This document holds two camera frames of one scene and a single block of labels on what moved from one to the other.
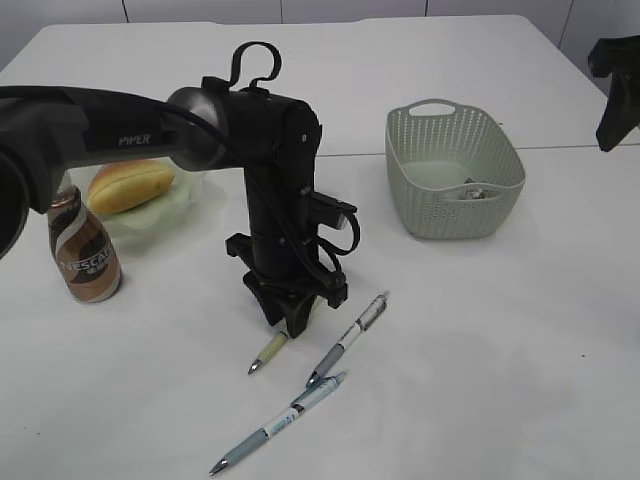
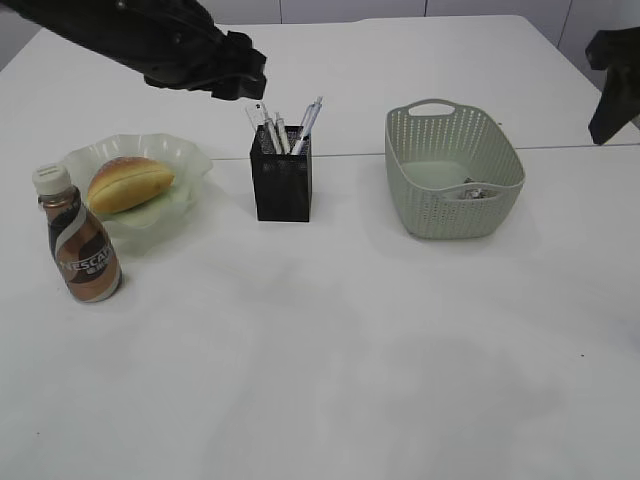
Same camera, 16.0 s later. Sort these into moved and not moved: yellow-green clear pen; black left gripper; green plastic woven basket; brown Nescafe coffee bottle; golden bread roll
Moved: black left gripper; yellow-green clear pen
Not moved: golden bread roll; brown Nescafe coffee bottle; green plastic woven basket
